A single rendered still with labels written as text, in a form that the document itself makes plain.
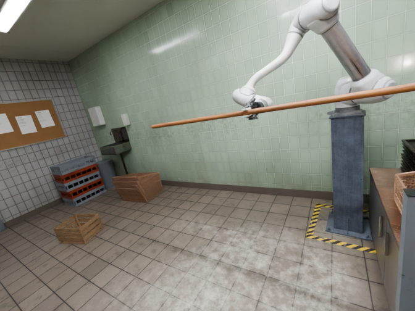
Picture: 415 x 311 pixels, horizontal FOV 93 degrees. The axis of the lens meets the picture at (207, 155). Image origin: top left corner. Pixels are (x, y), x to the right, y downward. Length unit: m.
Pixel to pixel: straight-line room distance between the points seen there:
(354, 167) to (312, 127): 0.66
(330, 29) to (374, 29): 0.86
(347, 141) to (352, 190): 0.41
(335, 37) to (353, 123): 0.62
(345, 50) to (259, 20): 1.15
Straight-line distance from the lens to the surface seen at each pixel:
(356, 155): 1.85
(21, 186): 4.58
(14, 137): 4.54
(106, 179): 4.49
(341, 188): 1.96
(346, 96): 1.05
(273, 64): 1.51
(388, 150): 2.42
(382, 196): 1.53
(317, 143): 2.37
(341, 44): 1.52
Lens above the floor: 1.29
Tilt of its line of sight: 15 degrees down
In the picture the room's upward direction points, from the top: 12 degrees counter-clockwise
